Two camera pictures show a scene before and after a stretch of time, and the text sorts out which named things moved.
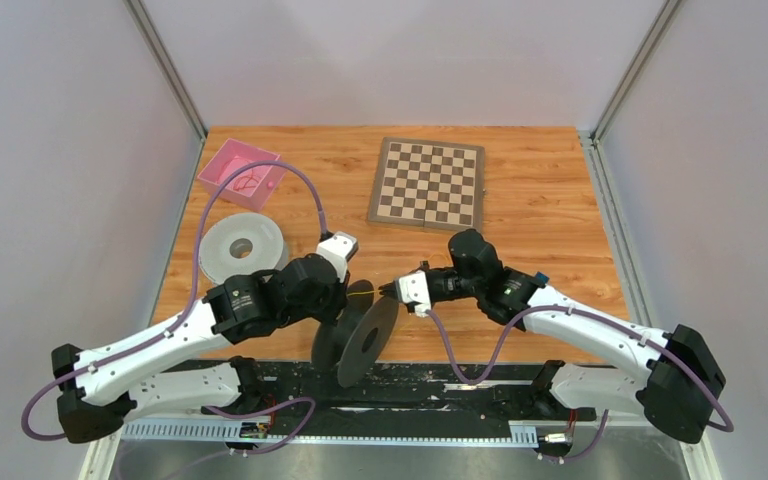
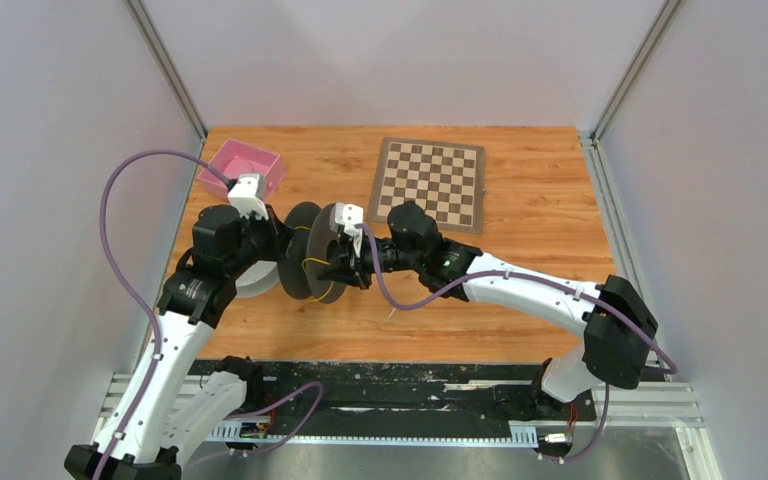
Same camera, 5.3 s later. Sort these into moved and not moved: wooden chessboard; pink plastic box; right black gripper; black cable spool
Moved: right black gripper; black cable spool
Not moved: pink plastic box; wooden chessboard
